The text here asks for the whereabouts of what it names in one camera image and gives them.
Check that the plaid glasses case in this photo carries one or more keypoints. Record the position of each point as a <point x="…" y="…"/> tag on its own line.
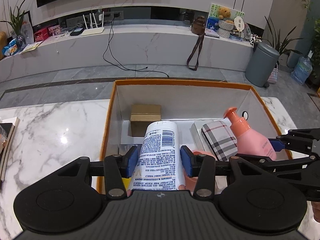
<point x="220" y="139"/>

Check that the black book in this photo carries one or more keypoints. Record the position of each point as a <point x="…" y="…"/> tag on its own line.
<point x="8" y="130"/>

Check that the blue water jug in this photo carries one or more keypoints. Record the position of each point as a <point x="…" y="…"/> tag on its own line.
<point x="302" y="70"/>

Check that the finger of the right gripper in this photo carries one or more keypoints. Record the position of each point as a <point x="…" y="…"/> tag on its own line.
<point x="277" y="145"/>

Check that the white marble tv console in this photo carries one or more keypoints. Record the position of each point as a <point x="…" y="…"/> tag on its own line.
<point x="131" y="44"/>

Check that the pink cup-shaped container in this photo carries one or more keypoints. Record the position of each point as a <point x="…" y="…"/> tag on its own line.
<point x="192" y="161"/>

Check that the white lotion tube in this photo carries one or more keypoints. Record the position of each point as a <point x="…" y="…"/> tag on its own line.
<point x="159" y="166"/>

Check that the white rectangular box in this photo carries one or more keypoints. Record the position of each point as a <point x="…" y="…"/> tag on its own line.
<point x="198" y="138"/>

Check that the striped pink bag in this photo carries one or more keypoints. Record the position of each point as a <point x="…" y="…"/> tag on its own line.
<point x="274" y="75"/>

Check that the gold cardboard box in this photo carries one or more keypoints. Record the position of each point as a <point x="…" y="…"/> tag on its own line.
<point x="141" y="116"/>

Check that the teddy bear in basket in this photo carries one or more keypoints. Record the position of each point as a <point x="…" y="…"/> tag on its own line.
<point x="225" y="23"/>

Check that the white wifi router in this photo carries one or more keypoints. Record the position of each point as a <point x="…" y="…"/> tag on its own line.
<point x="92" y="27"/>

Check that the tall green floor plant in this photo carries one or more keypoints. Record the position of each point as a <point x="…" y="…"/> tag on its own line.
<point x="281" y="45"/>

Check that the round white paper fan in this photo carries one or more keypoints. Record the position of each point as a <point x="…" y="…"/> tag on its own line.
<point x="239" y="23"/>

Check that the brown leather camera case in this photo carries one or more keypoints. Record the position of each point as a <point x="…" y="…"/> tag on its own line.
<point x="197" y="28"/>

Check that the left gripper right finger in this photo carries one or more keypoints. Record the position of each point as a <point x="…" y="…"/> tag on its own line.
<point x="205" y="185"/>

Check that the green potted plant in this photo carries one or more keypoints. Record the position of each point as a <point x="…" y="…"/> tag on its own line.
<point x="16" y="21"/>

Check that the red gift box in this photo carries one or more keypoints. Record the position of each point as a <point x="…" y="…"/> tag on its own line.
<point x="41" y="35"/>

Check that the yellow round tape measure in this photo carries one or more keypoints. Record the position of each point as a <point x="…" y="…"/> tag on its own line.
<point x="126" y="182"/>

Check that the pink pump lotion bottle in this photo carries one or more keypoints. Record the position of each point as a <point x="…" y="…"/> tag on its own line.
<point x="249" y="141"/>

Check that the orange cardboard storage box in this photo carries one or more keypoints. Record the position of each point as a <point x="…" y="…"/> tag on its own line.
<point x="183" y="102"/>

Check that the grey-green trash bin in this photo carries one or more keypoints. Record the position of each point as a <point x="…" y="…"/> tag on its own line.
<point x="261" y="65"/>

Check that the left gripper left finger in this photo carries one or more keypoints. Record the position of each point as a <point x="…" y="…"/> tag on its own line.
<point x="117" y="167"/>

